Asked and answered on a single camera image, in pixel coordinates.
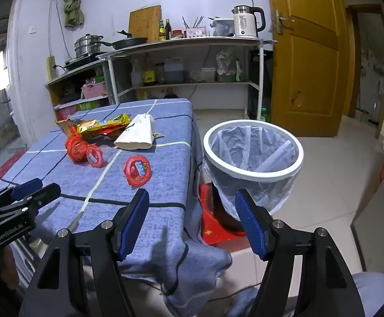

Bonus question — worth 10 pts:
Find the white plastic jug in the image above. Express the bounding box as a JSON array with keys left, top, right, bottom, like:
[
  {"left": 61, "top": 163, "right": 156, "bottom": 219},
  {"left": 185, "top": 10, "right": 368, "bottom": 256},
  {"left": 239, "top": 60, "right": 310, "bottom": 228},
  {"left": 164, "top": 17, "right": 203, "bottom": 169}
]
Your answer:
[{"left": 164, "top": 57, "right": 184, "bottom": 84}]

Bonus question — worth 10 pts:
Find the black induction cooker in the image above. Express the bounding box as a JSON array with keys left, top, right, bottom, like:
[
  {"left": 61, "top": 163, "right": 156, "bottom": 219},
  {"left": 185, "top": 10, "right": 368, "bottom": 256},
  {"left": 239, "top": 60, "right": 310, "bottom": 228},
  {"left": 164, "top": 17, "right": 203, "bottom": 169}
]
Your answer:
[{"left": 64, "top": 54, "right": 100, "bottom": 67}]

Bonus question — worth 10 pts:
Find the clear plastic bin liner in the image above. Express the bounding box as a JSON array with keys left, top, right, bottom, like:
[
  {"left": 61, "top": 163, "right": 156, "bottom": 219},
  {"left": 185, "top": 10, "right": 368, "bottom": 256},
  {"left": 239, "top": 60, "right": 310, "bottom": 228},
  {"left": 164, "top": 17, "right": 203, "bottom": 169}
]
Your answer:
[{"left": 204, "top": 125, "right": 302, "bottom": 220}]

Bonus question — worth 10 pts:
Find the brown snack packet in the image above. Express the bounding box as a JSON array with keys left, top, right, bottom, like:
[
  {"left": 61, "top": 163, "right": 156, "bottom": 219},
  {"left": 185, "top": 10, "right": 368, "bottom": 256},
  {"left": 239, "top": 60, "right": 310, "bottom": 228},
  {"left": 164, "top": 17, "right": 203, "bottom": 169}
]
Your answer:
[{"left": 56, "top": 118, "right": 80, "bottom": 137}]

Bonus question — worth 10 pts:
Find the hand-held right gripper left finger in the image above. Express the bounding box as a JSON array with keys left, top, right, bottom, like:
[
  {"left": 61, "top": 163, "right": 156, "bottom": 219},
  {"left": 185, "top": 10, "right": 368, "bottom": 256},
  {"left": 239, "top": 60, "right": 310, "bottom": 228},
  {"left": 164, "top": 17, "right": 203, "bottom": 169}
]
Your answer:
[{"left": 20, "top": 188, "right": 150, "bottom": 317}]

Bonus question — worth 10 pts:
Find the white round trash bin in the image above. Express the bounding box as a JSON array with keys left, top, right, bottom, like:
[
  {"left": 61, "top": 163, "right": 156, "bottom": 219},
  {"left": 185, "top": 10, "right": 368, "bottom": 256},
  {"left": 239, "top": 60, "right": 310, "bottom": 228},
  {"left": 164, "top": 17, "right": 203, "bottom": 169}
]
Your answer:
[{"left": 202, "top": 119, "right": 305, "bottom": 222}]

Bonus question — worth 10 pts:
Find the pink plastic basket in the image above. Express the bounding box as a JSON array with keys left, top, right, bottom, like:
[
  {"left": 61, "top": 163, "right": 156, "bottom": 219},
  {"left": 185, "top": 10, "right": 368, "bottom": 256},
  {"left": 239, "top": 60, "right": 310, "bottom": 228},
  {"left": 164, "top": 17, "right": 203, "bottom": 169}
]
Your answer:
[{"left": 81, "top": 82, "right": 107, "bottom": 99}]

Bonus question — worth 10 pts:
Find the wooden shelf cabinet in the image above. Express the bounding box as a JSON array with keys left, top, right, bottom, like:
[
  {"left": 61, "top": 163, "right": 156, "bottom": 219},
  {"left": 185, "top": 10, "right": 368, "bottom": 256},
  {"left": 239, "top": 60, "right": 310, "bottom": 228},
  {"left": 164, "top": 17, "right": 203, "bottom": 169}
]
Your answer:
[{"left": 45, "top": 60, "right": 114, "bottom": 121}]

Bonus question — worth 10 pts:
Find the pink chopstick holder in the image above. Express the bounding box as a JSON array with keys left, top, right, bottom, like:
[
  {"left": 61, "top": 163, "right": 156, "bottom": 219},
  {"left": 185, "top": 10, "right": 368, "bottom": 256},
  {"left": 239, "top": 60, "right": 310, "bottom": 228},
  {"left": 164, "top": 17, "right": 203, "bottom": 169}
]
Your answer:
[{"left": 183, "top": 26, "right": 207, "bottom": 38}]

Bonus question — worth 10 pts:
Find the white and green plastic bag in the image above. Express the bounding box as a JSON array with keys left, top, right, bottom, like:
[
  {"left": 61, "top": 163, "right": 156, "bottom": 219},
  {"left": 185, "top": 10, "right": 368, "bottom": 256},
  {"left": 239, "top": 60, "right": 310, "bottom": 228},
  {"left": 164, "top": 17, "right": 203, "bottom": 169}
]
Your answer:
[{"left": 216, "top": 51, "right": 246, "bottom": 83}]

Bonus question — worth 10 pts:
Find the dark sauce bottle yellow label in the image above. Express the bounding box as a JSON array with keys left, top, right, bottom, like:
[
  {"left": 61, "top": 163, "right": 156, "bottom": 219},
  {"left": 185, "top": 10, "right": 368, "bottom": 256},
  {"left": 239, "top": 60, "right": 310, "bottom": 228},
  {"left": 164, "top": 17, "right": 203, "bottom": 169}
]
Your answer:
[{"left": 142, "top": 53, "right": 157, "bottom": 87}]

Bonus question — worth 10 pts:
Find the red jelly cup blue label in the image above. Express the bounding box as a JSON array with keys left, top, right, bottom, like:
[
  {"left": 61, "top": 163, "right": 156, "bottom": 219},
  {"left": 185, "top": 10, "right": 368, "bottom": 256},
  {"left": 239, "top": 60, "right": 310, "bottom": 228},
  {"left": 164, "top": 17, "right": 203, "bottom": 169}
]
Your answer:
[
  {"left": 86, "top": 144, "right": 105, "bottom": 167},
  {"left": 124, "top": 155, "right": 153, "bottom": 186}
]

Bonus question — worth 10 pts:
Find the black cable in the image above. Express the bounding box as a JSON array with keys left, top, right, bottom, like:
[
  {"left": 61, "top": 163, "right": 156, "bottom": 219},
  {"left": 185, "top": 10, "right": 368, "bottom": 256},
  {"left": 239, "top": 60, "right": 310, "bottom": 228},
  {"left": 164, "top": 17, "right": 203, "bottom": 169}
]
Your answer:
[{"left": 216, "top": 284, "right": 262, "bottom": 305}]

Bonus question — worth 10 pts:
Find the black frying pan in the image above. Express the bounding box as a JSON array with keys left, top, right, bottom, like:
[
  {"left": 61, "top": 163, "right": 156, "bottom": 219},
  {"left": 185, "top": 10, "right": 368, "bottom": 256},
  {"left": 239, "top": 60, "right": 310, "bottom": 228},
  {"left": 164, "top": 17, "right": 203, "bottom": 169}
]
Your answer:
[{"left": 99, "top": 31, "right": 149, "bottom": 50}]

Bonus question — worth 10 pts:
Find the metal door handle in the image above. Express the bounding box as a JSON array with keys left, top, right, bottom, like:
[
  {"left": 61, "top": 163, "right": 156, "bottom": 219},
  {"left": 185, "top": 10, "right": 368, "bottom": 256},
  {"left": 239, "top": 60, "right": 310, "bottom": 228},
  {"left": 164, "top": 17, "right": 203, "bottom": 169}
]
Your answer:
[{"left": 275, "top": 10, "right": 295, "bottom": 34}]

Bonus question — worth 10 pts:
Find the white electric kettle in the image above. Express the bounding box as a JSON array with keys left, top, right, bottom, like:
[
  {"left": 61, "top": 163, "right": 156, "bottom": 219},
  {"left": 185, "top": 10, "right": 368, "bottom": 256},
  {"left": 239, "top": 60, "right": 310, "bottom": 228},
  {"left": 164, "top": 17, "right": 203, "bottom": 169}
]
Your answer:
[{"left": 233, "top": 5, "right": 266, "bottom": 38}]

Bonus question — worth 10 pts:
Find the crumpled red wrapper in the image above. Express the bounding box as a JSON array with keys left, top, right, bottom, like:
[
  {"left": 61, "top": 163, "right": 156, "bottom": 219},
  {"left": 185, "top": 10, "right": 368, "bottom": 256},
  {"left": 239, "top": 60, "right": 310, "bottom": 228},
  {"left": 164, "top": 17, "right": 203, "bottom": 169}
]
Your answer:
[{"left": 65, "top": 135, "right": 90, "bottom": 163}]

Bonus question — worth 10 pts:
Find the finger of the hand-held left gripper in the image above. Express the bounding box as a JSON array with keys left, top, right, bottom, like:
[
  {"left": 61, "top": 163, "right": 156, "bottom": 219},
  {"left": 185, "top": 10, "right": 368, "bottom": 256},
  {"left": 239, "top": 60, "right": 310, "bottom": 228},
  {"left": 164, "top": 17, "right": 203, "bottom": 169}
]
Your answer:
[
  {"left": 0, "top": 178, "right": 44, "bottom": 207},
  {"left": 0, "top": 183, "right": 61, "bottom": 217}
]

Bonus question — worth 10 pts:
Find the steel steamer pot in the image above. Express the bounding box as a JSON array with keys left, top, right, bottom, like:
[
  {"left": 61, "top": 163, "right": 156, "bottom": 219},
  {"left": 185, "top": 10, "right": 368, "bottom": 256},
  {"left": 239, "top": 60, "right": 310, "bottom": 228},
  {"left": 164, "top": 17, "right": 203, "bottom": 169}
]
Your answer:
[{"left": 74, "top": 34, "right": 103, "bottom": 59}]

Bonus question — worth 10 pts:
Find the white paper bag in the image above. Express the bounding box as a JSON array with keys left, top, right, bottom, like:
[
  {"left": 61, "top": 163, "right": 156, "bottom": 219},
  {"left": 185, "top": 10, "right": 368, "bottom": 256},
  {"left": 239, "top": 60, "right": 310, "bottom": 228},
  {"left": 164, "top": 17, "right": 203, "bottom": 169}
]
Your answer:
[{"left": 113, "top": 114, "right": 155, "bottom": 150}]

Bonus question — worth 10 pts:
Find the wooden cutting board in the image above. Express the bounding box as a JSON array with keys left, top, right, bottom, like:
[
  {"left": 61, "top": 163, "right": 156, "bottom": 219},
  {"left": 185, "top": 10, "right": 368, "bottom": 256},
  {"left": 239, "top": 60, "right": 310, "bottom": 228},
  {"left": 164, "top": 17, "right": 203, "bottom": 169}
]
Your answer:
[{"left": 128, "top": 5, "right": 162, "bottom": 43}]

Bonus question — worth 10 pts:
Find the yellow wooden door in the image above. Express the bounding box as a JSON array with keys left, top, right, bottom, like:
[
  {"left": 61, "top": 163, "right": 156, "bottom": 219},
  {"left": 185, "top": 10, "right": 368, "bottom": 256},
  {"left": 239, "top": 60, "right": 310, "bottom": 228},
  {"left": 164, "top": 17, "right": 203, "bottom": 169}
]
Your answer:
[{"left": 265, "top": 0, "right": 349, "bottom": 138}]

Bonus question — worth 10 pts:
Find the blue checked blanket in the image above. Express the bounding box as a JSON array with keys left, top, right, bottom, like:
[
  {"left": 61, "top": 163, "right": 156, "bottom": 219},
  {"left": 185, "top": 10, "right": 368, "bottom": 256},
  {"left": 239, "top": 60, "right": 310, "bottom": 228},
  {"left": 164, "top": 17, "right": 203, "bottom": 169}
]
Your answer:
[{"left": 0, "top": 99, "right": 233, "bottom": 317}]

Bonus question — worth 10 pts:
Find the person's grey trouser leg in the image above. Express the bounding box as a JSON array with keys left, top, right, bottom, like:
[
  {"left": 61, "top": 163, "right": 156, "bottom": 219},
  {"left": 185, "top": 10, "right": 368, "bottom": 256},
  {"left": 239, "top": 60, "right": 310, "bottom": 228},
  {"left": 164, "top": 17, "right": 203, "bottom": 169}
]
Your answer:
[{"left": 352, "top": 271, "right": 384, "bottom": 317}]

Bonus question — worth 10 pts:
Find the white metal kitchen rack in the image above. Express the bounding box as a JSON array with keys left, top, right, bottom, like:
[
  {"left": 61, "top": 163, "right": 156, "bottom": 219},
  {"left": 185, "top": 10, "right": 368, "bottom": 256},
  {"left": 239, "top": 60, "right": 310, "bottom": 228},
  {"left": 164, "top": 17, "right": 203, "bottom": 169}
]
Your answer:
[{"left": 98, "top": 36, "right": 278, "bottom": 121}]

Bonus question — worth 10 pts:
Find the golden orange snack packet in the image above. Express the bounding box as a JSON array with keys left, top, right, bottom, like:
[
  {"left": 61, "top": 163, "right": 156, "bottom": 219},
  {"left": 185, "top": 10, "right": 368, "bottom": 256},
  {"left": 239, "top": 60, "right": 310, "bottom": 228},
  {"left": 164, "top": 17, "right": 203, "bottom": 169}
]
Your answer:
[{"left": 76, "top": 114, "right": 131, "bottom": 138}]

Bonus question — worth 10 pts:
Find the clear plastic pitcher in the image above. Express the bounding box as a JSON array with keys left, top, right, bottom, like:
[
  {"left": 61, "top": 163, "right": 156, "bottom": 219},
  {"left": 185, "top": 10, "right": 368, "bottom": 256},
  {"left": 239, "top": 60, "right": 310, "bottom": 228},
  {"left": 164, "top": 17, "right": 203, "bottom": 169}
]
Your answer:
[{"left": 212, "top": 18, "right": 235, "bottom": 37}]

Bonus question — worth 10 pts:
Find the green hanging cloth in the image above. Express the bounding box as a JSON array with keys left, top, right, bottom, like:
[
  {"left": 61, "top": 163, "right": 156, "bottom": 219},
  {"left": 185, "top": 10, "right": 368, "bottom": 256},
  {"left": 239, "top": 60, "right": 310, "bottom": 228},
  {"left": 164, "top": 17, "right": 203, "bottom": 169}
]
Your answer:
[{"left": 60, "top": 0, "right": 84, "bottom": 28}]

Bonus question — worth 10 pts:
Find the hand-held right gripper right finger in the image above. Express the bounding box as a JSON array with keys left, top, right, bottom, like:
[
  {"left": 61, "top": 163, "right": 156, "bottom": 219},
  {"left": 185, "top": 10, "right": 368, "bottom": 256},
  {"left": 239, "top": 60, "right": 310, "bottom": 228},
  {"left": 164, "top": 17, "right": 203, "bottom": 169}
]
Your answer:
[{"left": 235, "top": 188, "right": 366, "bottom": 317}]

